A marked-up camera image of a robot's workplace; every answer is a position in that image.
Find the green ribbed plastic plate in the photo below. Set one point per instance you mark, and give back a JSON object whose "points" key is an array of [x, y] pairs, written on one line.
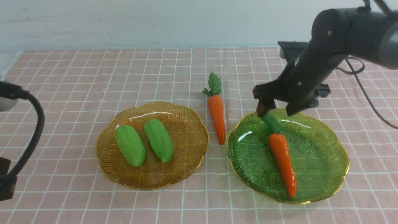
{"points": [[319, 160]]}

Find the orange toy carrot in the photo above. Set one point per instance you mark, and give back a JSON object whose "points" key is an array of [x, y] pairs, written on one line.
{"points": [[215, 106], [280, 148]]}

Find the green toy gourd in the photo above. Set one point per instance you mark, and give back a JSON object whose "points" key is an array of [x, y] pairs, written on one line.
{"points": [[159, 140], [130, 145]]}

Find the amber ribbed plastic plate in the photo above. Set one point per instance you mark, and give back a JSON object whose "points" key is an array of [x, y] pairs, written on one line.
{"points": [[190, 142]]}

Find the black gripper right-side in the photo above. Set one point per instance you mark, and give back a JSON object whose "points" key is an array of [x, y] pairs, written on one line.
{"points": [[300, 83]]}

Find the black wrist camera right-side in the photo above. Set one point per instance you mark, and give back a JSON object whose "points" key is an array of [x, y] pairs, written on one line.
{"points": [[290, 50]]}

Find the pink checkered tablecloth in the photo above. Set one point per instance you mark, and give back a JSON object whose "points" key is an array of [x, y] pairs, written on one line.
{"points": [[82, 90]]}

